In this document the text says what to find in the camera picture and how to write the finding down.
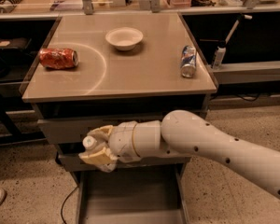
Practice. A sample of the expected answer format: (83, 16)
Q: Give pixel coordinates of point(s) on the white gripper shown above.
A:
(121, 142)

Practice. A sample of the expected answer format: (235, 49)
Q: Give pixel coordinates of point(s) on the blue plastic bottle white cap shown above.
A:
(90, 143)

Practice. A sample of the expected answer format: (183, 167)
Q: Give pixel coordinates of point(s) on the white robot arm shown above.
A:
(179, 135)

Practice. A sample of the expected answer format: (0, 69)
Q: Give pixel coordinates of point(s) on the grey middle drawer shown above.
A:
(68, 156)

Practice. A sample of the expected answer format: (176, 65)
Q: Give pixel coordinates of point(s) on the grey top drawer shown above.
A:
(73, 130)

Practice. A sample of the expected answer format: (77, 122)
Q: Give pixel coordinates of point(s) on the grey open bottom drawer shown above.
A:
(139, 195)

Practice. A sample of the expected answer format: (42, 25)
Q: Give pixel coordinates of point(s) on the grey drawer cabinet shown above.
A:
(108, 81)

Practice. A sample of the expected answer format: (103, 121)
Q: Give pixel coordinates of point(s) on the white tube bottle black cap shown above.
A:
(218, 57)

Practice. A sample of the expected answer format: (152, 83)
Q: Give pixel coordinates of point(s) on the crushed orange soda can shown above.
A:
(58, 58)

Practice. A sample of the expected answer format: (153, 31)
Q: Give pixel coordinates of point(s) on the white ceramic bowl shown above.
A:
(124, 38)

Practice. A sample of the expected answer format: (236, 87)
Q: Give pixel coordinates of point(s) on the blue white soda can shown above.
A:
(188, 62)

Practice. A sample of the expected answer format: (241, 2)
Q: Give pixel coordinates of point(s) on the dark flat device on shelf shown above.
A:
(15, 43)

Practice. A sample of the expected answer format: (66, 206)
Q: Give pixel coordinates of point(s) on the white rod with handle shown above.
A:
(240, 18)

